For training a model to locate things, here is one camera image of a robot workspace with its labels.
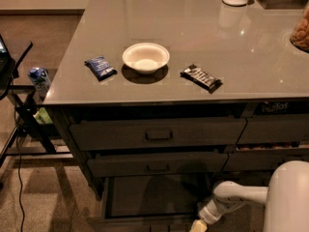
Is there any green packet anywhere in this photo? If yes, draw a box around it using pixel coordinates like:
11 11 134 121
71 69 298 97
34 107 52 125

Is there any black candy bar wrapper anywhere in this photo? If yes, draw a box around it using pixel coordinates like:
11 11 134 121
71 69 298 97
181 64 222 93

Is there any black cable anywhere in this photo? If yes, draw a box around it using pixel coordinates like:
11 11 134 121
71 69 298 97
13 108 27 232

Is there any blue snack packet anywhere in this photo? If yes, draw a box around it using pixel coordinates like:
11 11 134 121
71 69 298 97
84 56 118 81

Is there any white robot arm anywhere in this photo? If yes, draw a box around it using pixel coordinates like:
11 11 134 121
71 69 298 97
189 160 309 232

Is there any drawer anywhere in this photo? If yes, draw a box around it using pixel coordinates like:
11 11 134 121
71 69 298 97
70 117 246 151
223 148 309 172
238 114 309 144
98 173 210 232
87 152 228 177

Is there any white bowl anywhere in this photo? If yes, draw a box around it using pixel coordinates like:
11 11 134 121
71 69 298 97
122 43 170 74

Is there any black side stand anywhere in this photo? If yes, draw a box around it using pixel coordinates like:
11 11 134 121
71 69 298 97
0 39 70 163

